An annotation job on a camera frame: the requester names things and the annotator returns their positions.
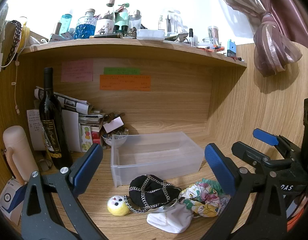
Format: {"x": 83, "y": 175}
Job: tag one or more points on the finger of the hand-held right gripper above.
{"x": 249, "y": 153}
{"x": 265, "y": 135}

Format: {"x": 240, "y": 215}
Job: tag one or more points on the white handwritten paper sheet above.
{"x": 34, "y": 127}

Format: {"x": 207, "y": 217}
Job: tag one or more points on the light blue bottle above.
{"x": 66, "y": 25}

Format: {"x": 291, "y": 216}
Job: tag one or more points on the clear acrylic holder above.
{"x": 170, "y": 22}

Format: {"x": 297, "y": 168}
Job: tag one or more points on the clear bottle with silver cap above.
{"x": 135, "y": 20}

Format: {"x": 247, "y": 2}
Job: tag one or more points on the white and blue carton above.
{"x": 9, "y": 201}

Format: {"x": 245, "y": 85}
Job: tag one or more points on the white card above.
{"x": 114, "y": 125}

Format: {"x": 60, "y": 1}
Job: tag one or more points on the pink paper note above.
{"x": 77, "y": 70}

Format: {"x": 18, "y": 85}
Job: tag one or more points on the orange paper note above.
{"x": 125, "y": 83}

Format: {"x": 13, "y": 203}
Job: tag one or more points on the dark wine bottle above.
{"x": 52, "y": 120}

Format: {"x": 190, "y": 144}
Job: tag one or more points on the stack of papers and magazines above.
{"x": 81, "y": 120}

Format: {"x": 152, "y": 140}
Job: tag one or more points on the white rectangular case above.
{"x": 150, "y": 35}

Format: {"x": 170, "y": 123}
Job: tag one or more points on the wooden shelf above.
{"x": 134, "y": 48}

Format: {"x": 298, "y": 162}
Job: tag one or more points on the pink satin curtain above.
{"x": 271, "y": 37}

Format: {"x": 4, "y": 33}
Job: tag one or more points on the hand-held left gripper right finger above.
{"x": 217, "y": 167}

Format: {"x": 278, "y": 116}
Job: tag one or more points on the white cloth pouch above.
{"x": 169, "y": 220}

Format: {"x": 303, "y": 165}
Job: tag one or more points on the black pen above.
{"x": 106, "y": 36}

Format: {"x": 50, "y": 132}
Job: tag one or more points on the small glass bowl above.
{"x": 111, "y": 140}

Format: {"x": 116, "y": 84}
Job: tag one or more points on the blue and black small box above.
{"x": 231, "y": 48}

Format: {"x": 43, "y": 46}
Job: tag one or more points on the corked bottle with illustrated label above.
{"x": 105, "y": 22}

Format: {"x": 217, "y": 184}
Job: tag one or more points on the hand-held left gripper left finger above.
{"x": 90, "y": 158}

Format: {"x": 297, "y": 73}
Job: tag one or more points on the green paper note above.
{"x": 121, "y": 71}

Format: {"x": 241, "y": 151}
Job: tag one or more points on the floral fabric scrunchie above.
{"x": 206, "y": 202}

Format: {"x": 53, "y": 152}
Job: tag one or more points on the clear plastic storage box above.
{"x": 156, "y": 155}

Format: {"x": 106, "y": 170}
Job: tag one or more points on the glass bottle with blue liquid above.
{"x": 86, "y": 26}

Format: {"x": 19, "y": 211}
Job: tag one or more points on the yellow felt ball toy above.
{"x": 116, "y": 207}

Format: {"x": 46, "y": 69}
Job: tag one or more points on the cream thermos bottle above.
{"x": 16, "y": 145}

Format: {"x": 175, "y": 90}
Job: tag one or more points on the yellow round object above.
{"x": 24, "y": 36}

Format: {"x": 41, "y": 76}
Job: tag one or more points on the black and white braided band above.
{"x": 14, "y": 37}

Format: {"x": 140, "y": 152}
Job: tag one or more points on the green pump bottle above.
{"x": 122, "y": 17}

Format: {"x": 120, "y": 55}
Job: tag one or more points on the clear glass jar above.
{"x": 212, "y": 36}

